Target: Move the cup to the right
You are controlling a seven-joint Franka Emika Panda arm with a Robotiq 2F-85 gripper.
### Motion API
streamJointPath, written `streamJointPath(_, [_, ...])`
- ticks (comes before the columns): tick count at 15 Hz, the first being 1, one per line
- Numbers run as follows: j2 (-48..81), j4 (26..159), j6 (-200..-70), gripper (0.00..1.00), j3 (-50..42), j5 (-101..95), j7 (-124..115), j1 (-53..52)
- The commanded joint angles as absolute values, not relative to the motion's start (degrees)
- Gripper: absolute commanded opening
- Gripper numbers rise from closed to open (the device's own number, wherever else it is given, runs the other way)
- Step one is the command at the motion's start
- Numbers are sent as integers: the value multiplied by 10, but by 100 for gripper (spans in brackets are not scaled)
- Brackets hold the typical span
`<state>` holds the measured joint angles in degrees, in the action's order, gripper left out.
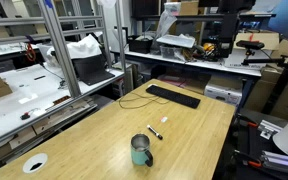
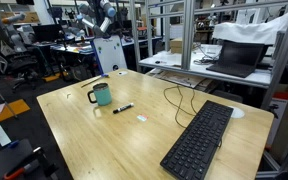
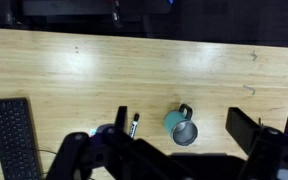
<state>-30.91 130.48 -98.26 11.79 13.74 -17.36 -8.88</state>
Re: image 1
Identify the white flat tray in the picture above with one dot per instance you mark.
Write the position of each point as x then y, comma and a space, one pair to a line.
175, 40

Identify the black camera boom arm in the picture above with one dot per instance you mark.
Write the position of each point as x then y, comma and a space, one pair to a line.
264, 61

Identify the clear plastic bag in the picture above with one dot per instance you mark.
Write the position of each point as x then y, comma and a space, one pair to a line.
164, 25

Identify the black monitor stand column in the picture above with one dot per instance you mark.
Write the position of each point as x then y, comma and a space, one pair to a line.
229, 31

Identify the black open laptop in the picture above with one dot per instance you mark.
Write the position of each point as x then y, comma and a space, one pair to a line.
90, 70

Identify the black white-capped marker pen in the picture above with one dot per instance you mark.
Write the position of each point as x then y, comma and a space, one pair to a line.
154, 132

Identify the black plastic bin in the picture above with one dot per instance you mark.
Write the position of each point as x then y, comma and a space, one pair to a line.
139, 45

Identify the aluminium extrusion shelf rack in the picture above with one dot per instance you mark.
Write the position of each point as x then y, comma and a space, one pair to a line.
59, 43

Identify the black stereo camera bar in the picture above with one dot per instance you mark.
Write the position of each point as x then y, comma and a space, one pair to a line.
250, 44

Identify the cardboard box with red mark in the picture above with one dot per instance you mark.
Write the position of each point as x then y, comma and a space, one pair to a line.
267, 39

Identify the stacked brown cardboard boxes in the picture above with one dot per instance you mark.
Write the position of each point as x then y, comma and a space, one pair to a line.
287, 96

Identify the white box with dark print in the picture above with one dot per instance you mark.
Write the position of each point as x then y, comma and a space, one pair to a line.
222, 93

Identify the small pink white tag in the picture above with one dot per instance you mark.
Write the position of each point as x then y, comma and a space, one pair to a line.
164, 119

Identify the white round table grommet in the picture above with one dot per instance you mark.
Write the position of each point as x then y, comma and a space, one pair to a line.
28, 161

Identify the black computer keyboard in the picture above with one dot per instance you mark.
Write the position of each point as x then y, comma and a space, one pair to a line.
172, 96

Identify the white workbench with blue legs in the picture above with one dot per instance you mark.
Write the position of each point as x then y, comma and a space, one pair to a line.
217, 67

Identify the black slanted tripod pole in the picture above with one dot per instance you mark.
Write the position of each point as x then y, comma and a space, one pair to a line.
282, 80

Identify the brown perforated strip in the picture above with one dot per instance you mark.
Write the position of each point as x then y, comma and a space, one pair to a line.
61, 99

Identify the white foam wrap sheet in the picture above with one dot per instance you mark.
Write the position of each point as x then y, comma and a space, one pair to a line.
82, 48

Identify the silver aluminium bracket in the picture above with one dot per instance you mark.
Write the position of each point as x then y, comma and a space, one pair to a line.
269, 129

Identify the small black red clip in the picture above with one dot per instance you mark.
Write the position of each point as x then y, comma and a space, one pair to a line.
24, 116

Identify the small brown cardboard carton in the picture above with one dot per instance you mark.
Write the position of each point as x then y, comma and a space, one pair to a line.
189, 7

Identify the orange black clamp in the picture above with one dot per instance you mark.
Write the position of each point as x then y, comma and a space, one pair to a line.
249, 122
250, 161

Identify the silver aluminium extrusion bar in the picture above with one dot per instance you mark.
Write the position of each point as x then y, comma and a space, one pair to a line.
280, 161

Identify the yellow black power tool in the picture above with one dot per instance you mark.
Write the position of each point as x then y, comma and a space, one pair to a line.
209, 47

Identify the white paper label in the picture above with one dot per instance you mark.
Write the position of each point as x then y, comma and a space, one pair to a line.
28, 99

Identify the clear plastic container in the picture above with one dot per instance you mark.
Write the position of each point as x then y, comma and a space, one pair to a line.
170, 52

